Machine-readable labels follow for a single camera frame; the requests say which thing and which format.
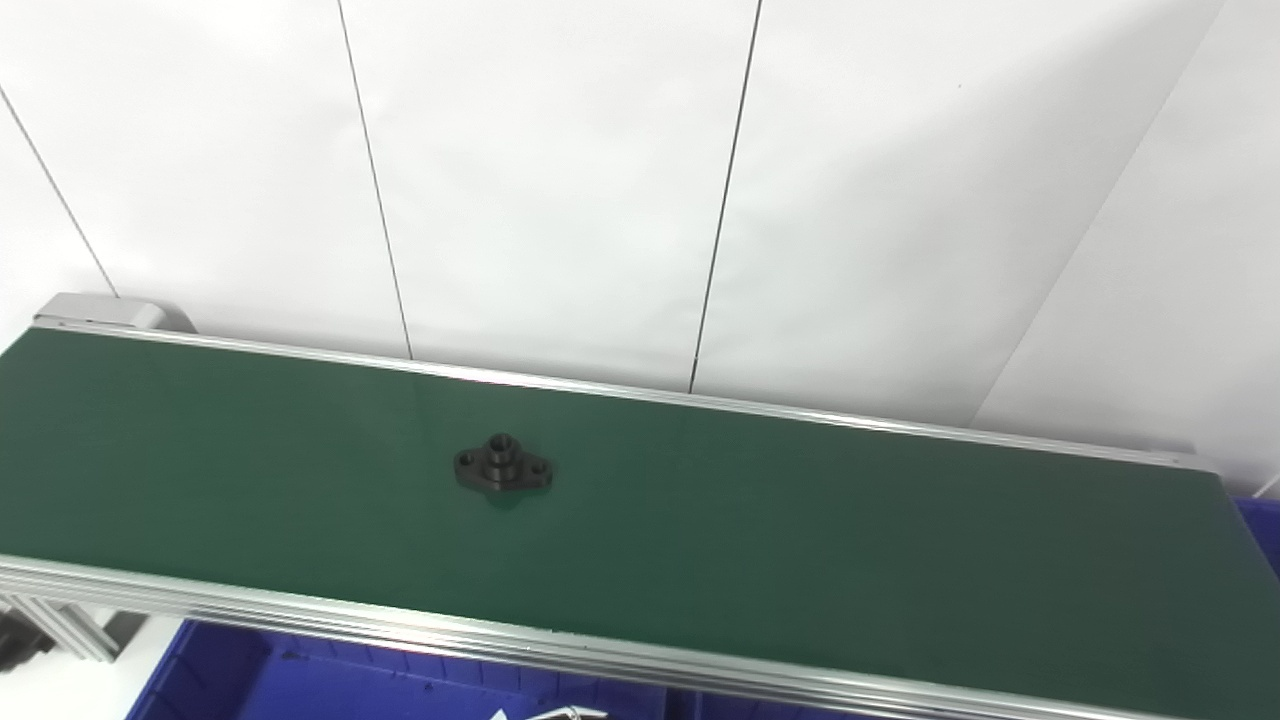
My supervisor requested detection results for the aluminium conveyor support leg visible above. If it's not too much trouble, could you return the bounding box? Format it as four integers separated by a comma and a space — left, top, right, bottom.
0, 590, 151, 666

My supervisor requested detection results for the green conveyor belt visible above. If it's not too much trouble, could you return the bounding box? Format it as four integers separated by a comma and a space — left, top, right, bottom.
0, 326, 1280, 720

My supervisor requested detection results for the grey conveyor motor housing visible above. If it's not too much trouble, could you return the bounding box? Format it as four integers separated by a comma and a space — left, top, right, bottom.
35, 293, 191, 336

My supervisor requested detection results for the black flanged metal part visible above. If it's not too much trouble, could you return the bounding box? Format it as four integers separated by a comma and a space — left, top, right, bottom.
453, 433, 554, 498

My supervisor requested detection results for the aluminium conveyor side rail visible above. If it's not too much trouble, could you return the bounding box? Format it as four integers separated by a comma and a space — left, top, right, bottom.
0, 555, 1181, 720
33, 315, 1216, 473

